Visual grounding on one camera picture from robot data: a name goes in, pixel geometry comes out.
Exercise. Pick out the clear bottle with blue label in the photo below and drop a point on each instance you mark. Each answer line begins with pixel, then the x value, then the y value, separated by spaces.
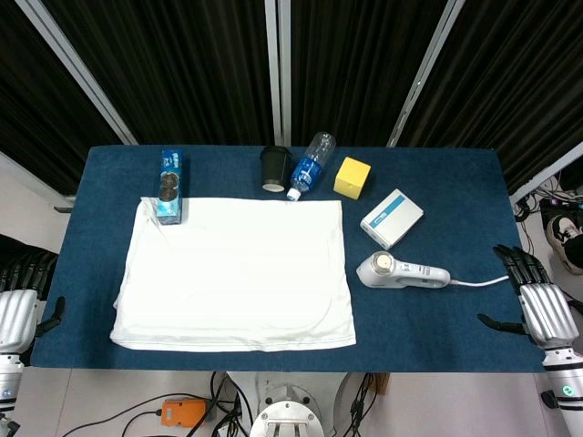
pixel 307 170

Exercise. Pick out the dark blue table cloth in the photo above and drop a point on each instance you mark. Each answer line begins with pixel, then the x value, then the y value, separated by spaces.
pixel 432 332

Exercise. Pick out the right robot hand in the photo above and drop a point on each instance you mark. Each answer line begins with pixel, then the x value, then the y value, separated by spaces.
pixel 546 314

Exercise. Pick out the black and white shoe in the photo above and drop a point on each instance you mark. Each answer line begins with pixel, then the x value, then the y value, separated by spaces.
pixel 567 236

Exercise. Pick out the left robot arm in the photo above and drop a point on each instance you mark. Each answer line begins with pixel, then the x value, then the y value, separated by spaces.
pixel 9 378

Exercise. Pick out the blue cookie box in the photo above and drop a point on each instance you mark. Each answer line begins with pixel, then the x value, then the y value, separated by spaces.
pixel 170 191

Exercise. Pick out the white box with blue stripe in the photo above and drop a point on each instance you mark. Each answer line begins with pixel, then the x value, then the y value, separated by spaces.
pixel 391 218

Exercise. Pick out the black paper cup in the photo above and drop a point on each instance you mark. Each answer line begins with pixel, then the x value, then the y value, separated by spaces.
pixel 274 168

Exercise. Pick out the orange device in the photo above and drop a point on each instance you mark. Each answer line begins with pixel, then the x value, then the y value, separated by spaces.
pixel 182 412

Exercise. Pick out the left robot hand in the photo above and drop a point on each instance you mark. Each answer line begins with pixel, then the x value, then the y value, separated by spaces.
pixel 16 314

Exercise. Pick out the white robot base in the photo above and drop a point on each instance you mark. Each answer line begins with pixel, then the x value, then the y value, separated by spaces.
pixel 287 409

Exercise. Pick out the white handheld garment steamer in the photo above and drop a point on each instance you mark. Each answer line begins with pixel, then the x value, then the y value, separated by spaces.
pixel 401 275

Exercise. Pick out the white shirt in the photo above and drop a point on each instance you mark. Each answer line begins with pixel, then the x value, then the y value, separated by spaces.
pixel 237 273

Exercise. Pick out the black pleated curtain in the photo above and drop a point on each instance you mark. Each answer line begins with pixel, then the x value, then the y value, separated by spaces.
pixel 182 68
pixel 355 64
pixel 32 114
pixel 514 77

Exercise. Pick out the grey aluminium frame post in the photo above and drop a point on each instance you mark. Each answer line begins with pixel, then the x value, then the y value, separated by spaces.
pixel 77 68
pixel 423 77
pixel 279 68

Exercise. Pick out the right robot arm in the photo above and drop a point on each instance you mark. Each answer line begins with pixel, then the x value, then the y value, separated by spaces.
pixel 565 387

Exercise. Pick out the yellow cube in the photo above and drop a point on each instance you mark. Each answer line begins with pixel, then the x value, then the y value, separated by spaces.
pixel 350 177

